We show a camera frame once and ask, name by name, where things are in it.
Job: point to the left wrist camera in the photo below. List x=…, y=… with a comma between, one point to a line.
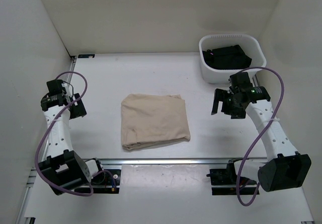
x=55, y=89

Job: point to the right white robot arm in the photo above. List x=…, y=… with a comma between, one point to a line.
x=285, y=168

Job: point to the black folded trousers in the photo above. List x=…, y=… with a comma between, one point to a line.
x=227, y=58

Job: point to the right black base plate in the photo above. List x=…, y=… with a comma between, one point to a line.
x=225, y=185

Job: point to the white plastic basket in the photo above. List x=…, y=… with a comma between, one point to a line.
x=249, y=45

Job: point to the black corner bracket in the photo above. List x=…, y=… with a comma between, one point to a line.
x=86, y=56

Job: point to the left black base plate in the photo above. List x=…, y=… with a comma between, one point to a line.
x=105, y=183

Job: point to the beige trousers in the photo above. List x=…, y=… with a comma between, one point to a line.
x=150, y=120

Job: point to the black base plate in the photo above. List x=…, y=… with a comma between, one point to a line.
x=225, y=185
x=105, y=183

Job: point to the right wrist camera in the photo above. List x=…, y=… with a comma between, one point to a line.
x=240, y=81

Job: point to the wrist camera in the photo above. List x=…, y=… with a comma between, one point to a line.
x=55, y=89
x=240, y=81

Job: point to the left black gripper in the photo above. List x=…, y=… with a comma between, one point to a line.
x=78, y=110

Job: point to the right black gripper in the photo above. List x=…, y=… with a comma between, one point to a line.
x=221, y=95

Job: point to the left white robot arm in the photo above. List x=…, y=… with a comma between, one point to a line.
x=63, y=169

